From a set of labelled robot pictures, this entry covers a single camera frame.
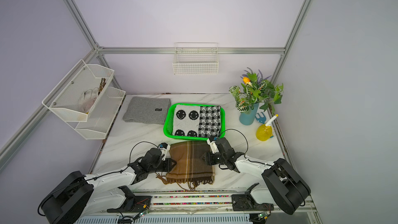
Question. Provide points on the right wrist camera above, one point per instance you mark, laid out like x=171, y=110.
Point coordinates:
x=212, y=143

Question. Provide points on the brown plaid fringed scarf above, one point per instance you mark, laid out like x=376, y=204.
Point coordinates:
x=190, y=167

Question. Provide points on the white mesh upper shelf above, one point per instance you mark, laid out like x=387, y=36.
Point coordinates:
x=63, y=99

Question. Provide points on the artificial plant in blue vase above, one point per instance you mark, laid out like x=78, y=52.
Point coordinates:
x=255, y=92

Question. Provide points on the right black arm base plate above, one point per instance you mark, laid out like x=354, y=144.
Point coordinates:
x=245, y=202

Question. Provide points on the white mesh lower shelf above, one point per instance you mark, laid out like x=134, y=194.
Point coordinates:
x=102, y=116

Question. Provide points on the smiley houndstooth scarf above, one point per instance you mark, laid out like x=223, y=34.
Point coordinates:
x=194, y=121

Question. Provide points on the yellow spray bottle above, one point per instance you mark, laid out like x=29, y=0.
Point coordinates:
x=264, y=132

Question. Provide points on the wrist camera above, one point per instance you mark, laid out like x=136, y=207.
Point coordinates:
x=165, y=149
x=212, y=143

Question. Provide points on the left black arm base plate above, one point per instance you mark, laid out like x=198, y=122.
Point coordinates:
x=132, y=203

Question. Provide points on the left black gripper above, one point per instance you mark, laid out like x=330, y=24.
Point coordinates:
x=168, y=166

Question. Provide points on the green plastic basket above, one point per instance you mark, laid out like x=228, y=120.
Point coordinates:
x=169, y=124

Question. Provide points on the clear plastic item in shelf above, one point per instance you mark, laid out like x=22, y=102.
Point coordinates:
x=87, y=100

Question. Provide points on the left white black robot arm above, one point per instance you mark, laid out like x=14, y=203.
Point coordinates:
x=79, y=195

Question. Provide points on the grey folded scarf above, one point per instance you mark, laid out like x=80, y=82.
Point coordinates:
x=147, y=110

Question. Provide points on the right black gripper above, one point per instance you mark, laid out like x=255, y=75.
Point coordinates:
x=210, y=160

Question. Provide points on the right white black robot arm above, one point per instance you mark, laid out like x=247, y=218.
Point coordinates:
x=278, y=182

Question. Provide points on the white mesh shelf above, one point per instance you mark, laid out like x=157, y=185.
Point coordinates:
x=63, y=99
x=102, y=116

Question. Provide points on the white wire wall basket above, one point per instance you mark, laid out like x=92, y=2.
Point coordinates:
x=195, y=58

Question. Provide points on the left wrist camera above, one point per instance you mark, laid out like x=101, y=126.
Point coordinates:
x=165, y=149

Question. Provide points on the small blue garden fork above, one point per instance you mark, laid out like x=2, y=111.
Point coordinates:
x=261, y=118

